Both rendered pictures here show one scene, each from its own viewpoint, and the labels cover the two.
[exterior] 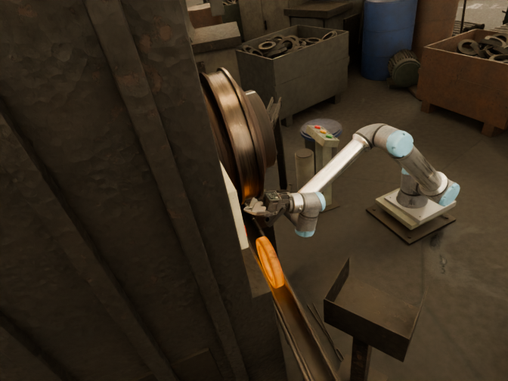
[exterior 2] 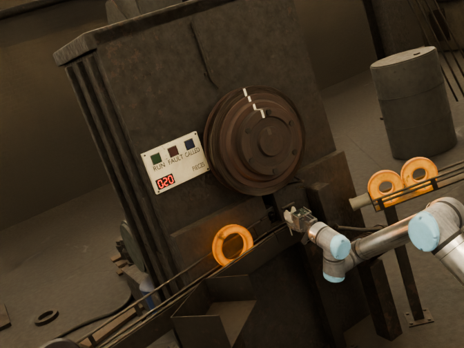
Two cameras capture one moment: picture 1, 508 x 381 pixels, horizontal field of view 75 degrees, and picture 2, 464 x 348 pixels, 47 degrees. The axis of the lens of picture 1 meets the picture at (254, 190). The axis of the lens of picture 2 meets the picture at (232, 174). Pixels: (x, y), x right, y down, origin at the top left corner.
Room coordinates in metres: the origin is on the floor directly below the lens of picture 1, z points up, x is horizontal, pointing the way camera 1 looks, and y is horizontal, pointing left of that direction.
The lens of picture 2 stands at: (0.47, -2.14, 1.60)
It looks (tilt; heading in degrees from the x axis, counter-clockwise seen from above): 15 degrees down; 79
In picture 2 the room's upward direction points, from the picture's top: 19 degrees counter-clockwise
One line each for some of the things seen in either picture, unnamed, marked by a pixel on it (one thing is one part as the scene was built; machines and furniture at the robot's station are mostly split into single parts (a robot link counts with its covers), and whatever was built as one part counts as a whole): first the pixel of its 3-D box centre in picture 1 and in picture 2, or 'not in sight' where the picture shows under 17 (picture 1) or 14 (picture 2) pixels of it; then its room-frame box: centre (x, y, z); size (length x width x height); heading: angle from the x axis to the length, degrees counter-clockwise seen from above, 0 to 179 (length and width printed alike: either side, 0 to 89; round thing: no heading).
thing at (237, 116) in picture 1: (230, 137); (257, 141); (1.05, 0.05, 1.11); 0.47 x 0.06 x 0.47; 13
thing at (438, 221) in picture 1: (409, 211); not in sight; (1.59, -1.02, 0.04); 0.40 x 0.40 x 0.08; 19
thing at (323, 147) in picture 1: (323, 168); not in sight; (1.88, -0.51, 0.31); 0.24 x 0.16 x 0.62; 13
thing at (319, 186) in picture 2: not in sight; (323, 208); (1.28, 0.12, 0.68); 0.11 x 0.08 x 0.24; 103
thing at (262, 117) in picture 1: (255, 130); (268, 141); (1.08, -0.05, 1.11); 0.28 x 0.06 x 0.28; 13
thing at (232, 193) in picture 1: (224, 191); (176, 162); (0.70, 0.08, 1.15); 0.26 x 0.02 x 0.18; 13
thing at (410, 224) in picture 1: (410, 204); not in sight; (1.59, -1.02, 0.10); 0.32 x 0.32 x 0.04; 19
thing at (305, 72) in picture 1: (289, 72); not in sight; (3.73, -0.63, 0.39); 1.03 x 0.83 x 0.77; 118
